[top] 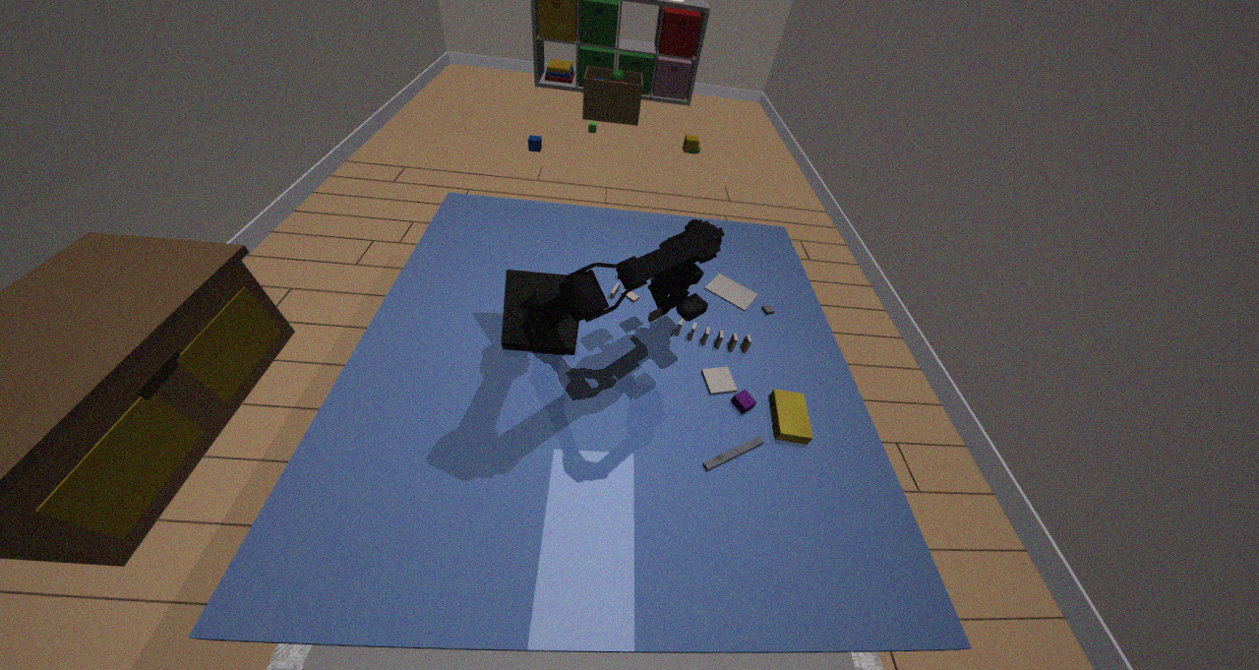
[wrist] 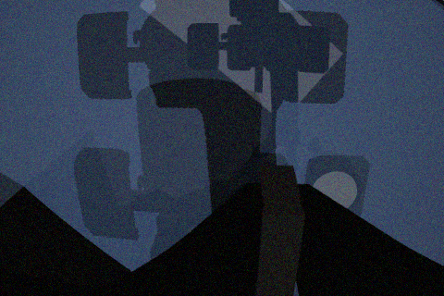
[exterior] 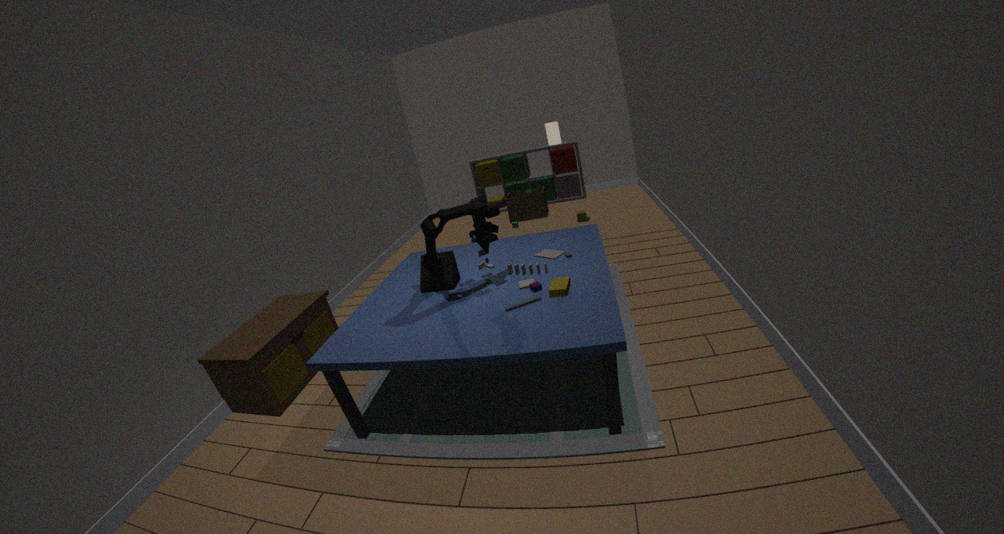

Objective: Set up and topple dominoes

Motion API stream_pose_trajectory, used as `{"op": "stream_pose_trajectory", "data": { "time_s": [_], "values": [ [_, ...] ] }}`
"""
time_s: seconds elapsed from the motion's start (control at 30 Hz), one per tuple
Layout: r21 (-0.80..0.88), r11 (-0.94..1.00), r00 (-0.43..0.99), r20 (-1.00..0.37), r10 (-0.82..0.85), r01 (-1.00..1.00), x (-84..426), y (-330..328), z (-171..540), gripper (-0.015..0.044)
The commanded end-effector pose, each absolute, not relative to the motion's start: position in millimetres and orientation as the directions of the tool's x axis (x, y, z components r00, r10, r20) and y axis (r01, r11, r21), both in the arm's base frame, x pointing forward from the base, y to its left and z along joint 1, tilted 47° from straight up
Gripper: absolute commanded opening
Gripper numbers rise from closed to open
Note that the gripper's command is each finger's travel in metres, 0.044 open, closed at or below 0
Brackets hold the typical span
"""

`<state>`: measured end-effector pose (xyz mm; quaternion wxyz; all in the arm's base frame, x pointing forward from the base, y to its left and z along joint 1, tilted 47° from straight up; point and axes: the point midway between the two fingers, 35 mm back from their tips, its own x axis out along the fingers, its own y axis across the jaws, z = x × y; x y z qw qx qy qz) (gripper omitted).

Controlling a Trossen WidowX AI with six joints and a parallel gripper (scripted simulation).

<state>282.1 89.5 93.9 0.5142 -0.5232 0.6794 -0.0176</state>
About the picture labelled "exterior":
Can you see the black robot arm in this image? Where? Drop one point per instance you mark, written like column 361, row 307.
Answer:
column 476, row 207

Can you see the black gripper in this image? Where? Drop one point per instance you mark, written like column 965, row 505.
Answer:
column 482, row 237

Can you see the yellow rectangular block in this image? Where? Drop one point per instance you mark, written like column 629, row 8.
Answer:
column 559, row 287

